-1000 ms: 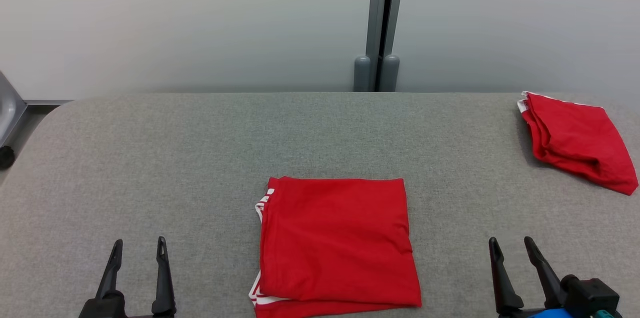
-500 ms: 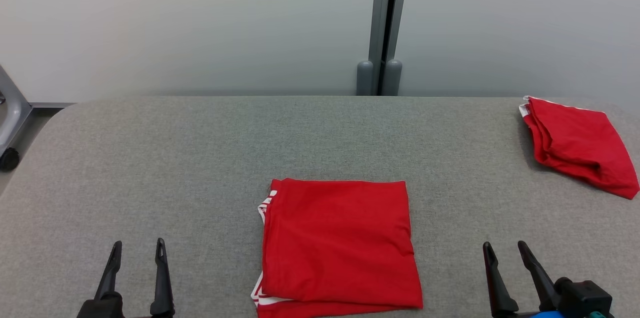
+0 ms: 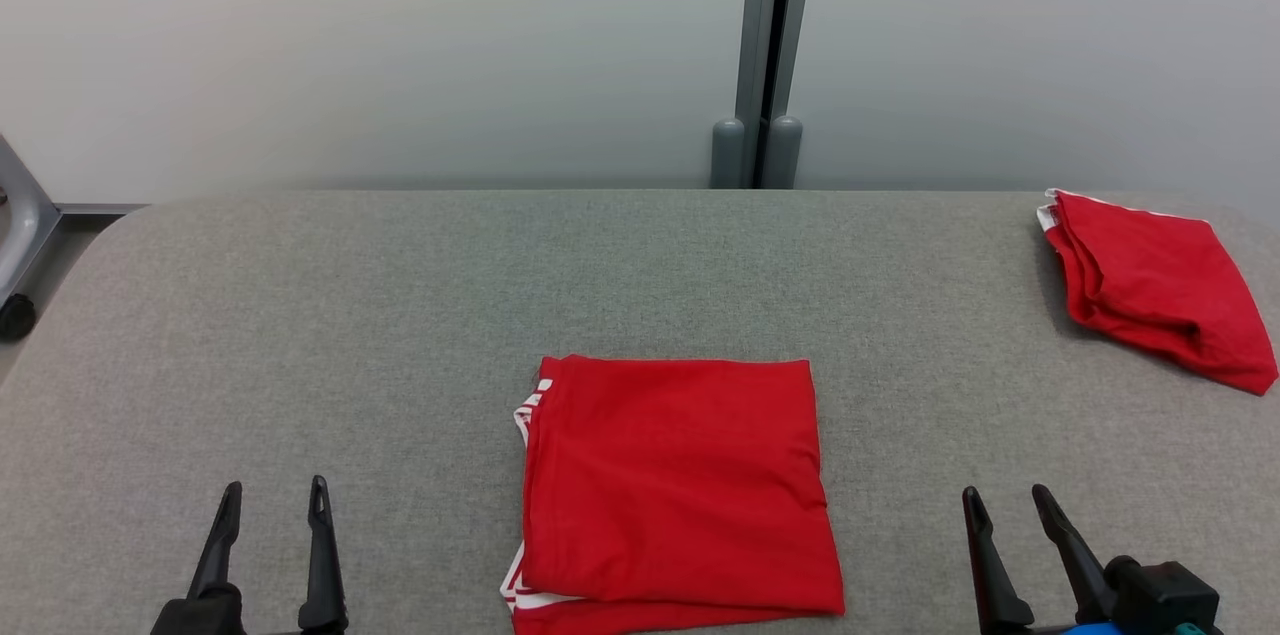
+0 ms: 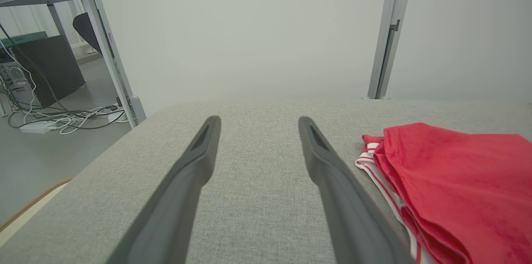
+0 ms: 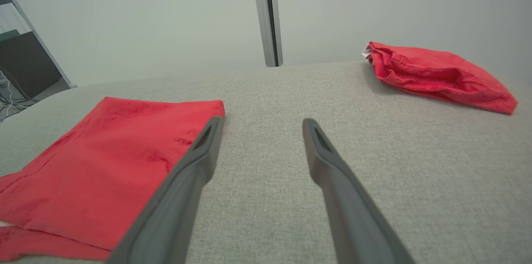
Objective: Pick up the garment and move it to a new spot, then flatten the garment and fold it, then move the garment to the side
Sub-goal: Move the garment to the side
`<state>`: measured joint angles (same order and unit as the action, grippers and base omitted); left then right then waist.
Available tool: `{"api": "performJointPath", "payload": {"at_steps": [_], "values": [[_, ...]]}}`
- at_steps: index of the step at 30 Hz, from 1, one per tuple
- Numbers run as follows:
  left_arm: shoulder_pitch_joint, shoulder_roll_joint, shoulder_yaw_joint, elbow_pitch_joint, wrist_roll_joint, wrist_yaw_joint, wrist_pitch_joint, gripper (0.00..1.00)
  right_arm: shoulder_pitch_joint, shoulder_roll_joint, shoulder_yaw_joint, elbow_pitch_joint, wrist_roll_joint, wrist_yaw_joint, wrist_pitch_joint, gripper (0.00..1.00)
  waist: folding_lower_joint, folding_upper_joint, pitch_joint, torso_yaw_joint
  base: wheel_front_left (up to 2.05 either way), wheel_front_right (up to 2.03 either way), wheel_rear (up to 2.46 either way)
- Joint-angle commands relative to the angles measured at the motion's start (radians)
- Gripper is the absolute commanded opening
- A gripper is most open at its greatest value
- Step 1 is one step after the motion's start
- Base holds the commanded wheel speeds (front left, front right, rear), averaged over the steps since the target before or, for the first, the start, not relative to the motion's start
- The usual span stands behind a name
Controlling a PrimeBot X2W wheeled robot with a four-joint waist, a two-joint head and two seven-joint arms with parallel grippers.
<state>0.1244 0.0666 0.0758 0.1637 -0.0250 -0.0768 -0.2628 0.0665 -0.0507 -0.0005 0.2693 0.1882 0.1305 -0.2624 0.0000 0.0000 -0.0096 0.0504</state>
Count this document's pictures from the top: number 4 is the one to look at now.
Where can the grey partition edge frame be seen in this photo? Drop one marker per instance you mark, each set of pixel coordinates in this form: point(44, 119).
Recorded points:
point(108, 56)

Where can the grey slotted partition post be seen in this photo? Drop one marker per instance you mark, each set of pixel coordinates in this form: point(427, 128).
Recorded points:
point(390, 27)

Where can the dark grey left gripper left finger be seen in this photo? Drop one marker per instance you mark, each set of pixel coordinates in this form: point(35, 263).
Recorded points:
point(174, 214)

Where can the silver computer case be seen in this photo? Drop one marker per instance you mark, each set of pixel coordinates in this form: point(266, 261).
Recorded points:
point(14, 75)

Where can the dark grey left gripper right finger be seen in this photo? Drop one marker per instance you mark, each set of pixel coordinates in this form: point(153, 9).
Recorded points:
point(353, 222)

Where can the green board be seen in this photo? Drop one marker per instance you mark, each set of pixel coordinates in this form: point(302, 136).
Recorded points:
point(25, 39)

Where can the white power strip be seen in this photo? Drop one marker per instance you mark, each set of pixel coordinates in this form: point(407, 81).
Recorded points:
point(35, 127)

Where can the red Bulls 23 jersey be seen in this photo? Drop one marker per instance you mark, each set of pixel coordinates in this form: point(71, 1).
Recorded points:
point(457, 185)

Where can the black computer tower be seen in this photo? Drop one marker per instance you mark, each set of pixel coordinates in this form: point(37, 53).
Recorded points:
point(54, 68)

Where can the beige mat with brown edge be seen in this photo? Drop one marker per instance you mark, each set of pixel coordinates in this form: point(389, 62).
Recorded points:
point(16, 226)

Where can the black office chair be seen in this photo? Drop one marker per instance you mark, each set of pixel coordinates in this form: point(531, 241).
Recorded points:
point(87, 31)

